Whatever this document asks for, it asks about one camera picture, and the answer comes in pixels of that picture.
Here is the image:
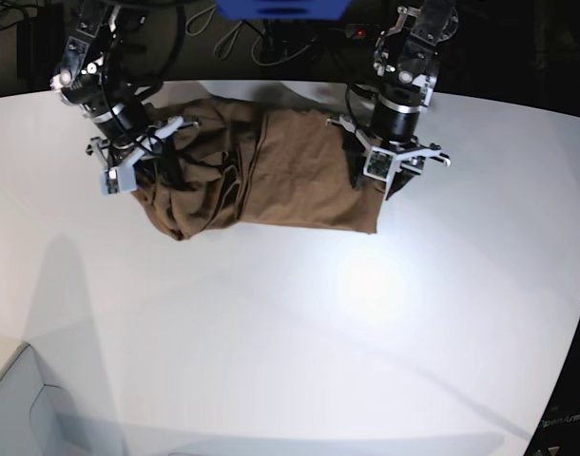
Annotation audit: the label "white cable loops on floor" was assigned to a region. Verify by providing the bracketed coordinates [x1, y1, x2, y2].
[184, 7, 324, 67]

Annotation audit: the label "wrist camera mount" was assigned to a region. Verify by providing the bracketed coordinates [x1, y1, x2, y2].
[86, 116, 201, 196]
[325, 113, 453, 181]

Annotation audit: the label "black power strip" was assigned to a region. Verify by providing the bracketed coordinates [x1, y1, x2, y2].
[344, 24, 381, 42]

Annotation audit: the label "blue box overhead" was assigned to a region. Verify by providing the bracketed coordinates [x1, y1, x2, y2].
[215, 0, 351, 21]

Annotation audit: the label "brown t-shirt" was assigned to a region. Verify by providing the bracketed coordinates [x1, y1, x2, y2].
[132, 98, 383, 241]

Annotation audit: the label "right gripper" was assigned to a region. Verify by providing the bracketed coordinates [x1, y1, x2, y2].
[97, 104, 185, 190]

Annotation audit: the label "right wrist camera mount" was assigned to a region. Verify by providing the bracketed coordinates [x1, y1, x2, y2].
[86, 116, 201, 196]

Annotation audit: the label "white cabinet at corner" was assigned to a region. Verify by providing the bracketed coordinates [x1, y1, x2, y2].
[0, 332, 125, 456]

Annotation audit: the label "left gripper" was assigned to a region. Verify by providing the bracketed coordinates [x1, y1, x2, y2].
[342, 102, 420, 200]

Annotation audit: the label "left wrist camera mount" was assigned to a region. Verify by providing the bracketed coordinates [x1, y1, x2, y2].
[325, 113, 453, 181]

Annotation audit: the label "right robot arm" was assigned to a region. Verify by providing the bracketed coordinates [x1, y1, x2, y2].
[50, 1, 186, 196]

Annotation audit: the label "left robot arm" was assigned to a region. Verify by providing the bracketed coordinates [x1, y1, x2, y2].
[327, 1, 459, 200]

